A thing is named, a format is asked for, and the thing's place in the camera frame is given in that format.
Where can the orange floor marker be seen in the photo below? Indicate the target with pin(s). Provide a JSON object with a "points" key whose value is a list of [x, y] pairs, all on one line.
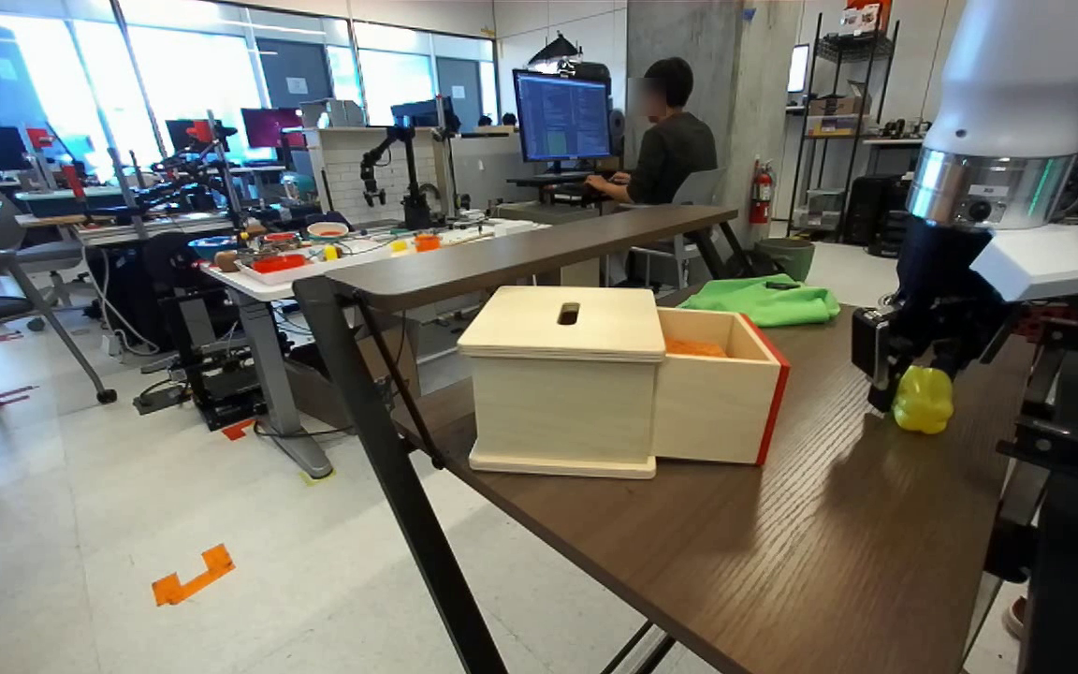
{"points": [[192, 575]]}

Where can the small black robot arm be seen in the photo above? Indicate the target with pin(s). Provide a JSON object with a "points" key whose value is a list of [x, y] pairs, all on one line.
{"points": [[406, 174]]}

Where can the dark green bin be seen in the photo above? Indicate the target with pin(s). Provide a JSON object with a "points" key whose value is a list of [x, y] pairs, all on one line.
{"points": [[785, 255]]}

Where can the computer monitor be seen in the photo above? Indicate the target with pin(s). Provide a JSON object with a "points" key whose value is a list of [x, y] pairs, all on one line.
{"points": [[562, 118]]}

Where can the black computer tower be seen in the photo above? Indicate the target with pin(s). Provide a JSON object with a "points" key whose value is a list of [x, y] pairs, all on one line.
{"points": [[218, 365]]}

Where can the metal shelf rack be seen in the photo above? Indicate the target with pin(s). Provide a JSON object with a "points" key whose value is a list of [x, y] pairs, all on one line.
{"points": [[843, 118]]}

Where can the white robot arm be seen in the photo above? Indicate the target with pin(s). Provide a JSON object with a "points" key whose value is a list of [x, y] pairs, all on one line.
{"points": [[1025, 113]]}

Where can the white work table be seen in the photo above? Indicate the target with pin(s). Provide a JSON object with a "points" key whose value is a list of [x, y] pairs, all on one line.
{"points": [[318, 269]]}

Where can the green cloth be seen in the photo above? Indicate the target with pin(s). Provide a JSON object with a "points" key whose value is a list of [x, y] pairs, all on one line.
{"points": [[764, 300]]}

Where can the dark wood high table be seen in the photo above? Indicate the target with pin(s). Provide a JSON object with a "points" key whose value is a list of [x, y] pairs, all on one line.
{"points": [[489, 255]]}

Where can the wooden drawer with orange front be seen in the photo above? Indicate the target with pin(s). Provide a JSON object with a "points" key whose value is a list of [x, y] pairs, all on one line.
{"points": [[722, 390]]}

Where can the light wooden drawer cabinet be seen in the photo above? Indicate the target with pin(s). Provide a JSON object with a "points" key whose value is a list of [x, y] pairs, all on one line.
{"points": [[562, 380]]}

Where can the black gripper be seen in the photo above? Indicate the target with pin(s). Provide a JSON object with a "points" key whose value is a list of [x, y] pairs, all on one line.
{"points": [[938, 292]]}

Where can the red fire extinguisher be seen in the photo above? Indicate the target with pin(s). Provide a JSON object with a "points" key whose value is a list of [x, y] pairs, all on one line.
{"points": [[762, 192]]}

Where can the person in dark shirt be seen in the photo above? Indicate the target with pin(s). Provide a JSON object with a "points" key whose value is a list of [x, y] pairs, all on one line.
{"points": [[663, 144]]}

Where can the red tray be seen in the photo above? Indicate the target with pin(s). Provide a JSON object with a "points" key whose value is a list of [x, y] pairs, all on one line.
{"points": [[279, 265]]}

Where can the yellow toy bell pepper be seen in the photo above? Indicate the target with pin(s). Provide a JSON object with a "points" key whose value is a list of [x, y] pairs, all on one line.
{"points": [[924, 404]]}

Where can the black robot mount stand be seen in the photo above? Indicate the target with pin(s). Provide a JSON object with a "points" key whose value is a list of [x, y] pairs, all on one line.
{"points": [[1070, 500]]}

